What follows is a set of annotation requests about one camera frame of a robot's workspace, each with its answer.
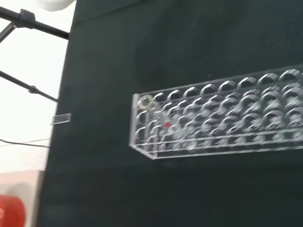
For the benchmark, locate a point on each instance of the clear acrylic test tube rack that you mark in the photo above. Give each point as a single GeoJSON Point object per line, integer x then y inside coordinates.
{"type": "Point", "coordinates": [236, 111]}

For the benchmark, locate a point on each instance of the black camera tripod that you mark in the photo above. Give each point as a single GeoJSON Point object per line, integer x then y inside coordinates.
{"type": "Point", "coordinates": [42, 26]}

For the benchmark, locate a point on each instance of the black bench cloth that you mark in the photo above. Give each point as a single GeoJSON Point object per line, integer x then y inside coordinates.
{"type": "Point", "coordinates": [165, 35]}

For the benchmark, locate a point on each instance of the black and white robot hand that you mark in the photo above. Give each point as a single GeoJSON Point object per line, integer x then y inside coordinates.
{"type": "Point", "coordinates": [56, 4]}

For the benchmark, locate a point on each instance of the clear acrylic cloth clip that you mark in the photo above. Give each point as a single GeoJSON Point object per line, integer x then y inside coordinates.
{"type": "Point", "coordinates": [61, 118]}

